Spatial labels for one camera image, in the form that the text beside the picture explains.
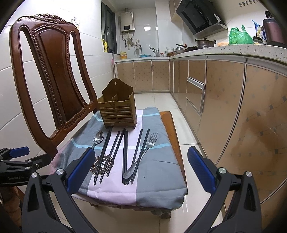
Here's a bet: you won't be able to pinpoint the speckled kitchen countertop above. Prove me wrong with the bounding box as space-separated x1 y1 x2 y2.
115 42 287 65

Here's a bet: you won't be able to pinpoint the white water heater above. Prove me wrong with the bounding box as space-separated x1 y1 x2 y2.
119 12 135 33

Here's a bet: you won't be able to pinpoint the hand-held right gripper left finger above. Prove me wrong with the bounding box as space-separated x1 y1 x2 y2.
21 147 96 233

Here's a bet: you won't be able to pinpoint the steel spoon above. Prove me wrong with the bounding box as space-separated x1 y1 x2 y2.
90 131 104 150

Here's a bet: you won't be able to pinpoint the wooden utensil holder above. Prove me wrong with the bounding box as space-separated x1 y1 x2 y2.
97 79 138 130

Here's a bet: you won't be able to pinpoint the black range hood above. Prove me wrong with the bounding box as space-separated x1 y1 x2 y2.
175 0 226 38

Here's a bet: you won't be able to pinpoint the green plastic bag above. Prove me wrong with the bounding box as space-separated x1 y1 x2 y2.
229 25 255 45

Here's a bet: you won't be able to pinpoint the dark window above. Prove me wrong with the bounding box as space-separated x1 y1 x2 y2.
101 2 117 54

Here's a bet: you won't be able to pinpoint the grey pink checked cloth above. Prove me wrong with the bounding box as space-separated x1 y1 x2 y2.
51 107 188 206

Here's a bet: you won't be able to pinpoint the blue snack bag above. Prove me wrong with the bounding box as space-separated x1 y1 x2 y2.
251 20 265 38

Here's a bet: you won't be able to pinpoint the purple thermos bottle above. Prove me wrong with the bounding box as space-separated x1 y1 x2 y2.
263 17 283 44

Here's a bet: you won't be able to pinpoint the brown base kitchen cabinets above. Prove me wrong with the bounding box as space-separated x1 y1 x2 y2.
115 54 287 222

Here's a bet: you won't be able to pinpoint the dark cooking pot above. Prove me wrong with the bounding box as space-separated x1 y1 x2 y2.
195 39 217 48

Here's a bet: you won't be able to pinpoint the pink broom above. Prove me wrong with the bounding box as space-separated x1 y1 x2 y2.
111 50 117 79

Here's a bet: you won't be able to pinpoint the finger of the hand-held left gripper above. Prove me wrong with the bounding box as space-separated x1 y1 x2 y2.
0 147 30 160
0 154 52 178

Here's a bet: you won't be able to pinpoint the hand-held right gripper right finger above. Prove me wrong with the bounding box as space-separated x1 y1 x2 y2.
187 146 262 233

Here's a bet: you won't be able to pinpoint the steel fork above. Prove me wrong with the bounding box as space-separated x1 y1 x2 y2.
123 133 158 179

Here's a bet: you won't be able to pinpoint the brown wall cabinet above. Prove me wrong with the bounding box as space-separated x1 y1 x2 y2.
169 0 182 16

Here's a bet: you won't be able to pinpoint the row of black chopsticks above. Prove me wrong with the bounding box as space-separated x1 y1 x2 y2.
93 128 150 186

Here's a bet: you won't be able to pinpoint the carved wooden chair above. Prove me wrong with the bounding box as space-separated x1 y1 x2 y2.
0 13 187 221

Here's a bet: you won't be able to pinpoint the black frying pan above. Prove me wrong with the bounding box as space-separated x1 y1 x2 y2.
176 43 198 51

